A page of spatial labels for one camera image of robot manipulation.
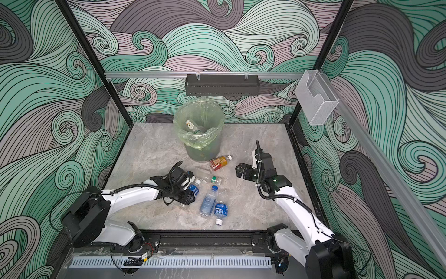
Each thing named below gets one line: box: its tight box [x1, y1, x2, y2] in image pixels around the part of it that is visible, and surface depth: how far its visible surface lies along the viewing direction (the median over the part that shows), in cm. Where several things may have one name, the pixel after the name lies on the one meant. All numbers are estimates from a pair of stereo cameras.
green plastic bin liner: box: [173, 96, 225, 151], surface depth 95 cm
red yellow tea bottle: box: [210, 154, 233, 172], surface depth 97 cm
